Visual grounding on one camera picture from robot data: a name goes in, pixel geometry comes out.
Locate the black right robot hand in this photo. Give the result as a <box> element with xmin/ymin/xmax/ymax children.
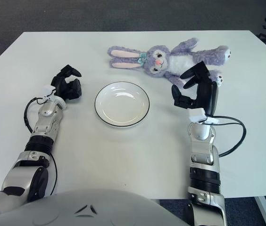
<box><xmin>171</xmin><ymin>61</ymin><xmax>219</xmax><ymax>116</ymax></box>

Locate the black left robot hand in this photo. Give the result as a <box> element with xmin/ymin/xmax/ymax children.
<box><xmin>50</xmin><ymin>64</ymin><xmax>83</xmax><ymax>102</ymax></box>

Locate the purple plush bunny doll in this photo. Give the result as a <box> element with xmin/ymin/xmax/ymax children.
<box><xmin>107</xmin><ymin>37</ymin><xmax>232</xmax><ymax>88</ymax></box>

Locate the white plate black rim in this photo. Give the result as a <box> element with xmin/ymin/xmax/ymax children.
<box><xmin>94</xmin><ymin>81</ymin><xmax>150</xmax><ymax>129</ymax></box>

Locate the white left wrist adapter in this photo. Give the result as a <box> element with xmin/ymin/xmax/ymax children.
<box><xmin>42</xmin><ymin>85</ymin><xmax>56</xmax><ymax>102</ymax></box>

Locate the white wrist adapter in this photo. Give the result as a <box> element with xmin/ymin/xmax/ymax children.
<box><xmin>42</xmin><ymin>85</ymin><xmax>56</xmax><ymax>102</ymax></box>
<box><xmin>189</xmin><ymin>108</ymin><xmax>220</xmax><ymax>125</ymax></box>

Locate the white right wrist adapter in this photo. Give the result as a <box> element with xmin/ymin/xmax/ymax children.
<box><xmin>189</xmin><ymin>108</ymin><xmax>220</xmax><ymax>125</ymax></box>

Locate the grey robot torso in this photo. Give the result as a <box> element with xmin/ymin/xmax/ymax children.
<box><xmin>0</xmin><ymin>188</ymin><xmax>190</xmax><ymax>226</ymax></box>

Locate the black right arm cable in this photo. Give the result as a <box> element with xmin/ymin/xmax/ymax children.
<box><xmin>206</xmin><ymin>114</ymin><xmax>246</xmax><ymax>157</ymax></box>

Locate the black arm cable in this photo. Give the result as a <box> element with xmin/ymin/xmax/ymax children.
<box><xmin>206</xmin><ymin>114</ymin><xmax>246</xmax><ymax>157</ymax></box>
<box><xmin>24</xmin><ymin>97</ymin><xmax>58</xmax><ymax>196</ymax></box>

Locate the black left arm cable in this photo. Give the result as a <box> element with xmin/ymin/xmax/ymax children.
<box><xmin>24</xmin><ymin>97</ymin><xmax>58</xmax><ymax>196</ymax></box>

